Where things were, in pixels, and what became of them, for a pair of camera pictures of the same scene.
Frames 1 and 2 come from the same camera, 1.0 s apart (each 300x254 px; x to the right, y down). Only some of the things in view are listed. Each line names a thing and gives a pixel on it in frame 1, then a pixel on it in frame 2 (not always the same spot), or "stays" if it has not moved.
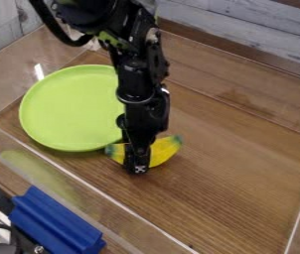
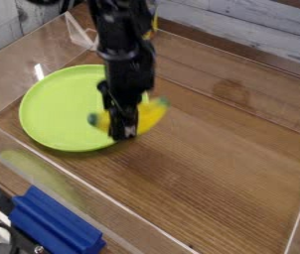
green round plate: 70,106 stays
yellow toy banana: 164,149 to 152,110
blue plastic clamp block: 53,225 stays
